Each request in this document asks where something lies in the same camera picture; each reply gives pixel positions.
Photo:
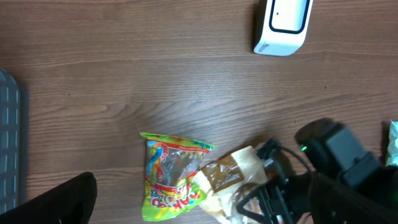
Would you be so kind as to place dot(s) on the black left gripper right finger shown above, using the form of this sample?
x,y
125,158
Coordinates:
x,y
333,202

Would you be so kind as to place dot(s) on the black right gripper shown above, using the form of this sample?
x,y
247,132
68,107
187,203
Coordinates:
x,y
287,198

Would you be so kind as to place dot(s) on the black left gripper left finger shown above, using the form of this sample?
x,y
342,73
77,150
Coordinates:
x,y
70,202

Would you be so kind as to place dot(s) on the clear cookie bag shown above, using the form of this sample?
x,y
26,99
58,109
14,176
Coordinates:
x,y
227,181

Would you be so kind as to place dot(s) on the mint green tissue pack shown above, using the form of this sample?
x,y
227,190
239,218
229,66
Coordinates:
x,y
392,148

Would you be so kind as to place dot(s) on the green gummy candy bag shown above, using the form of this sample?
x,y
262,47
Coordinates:
x,y
171,164

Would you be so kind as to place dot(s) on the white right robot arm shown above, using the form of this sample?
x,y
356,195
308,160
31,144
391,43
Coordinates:
x,y
348,184

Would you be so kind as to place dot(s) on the white barcode scanner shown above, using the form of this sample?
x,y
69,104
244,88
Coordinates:
x,y
280,26

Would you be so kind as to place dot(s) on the grey plastic mesh basket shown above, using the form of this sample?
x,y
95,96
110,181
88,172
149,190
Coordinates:
x,y
10,138

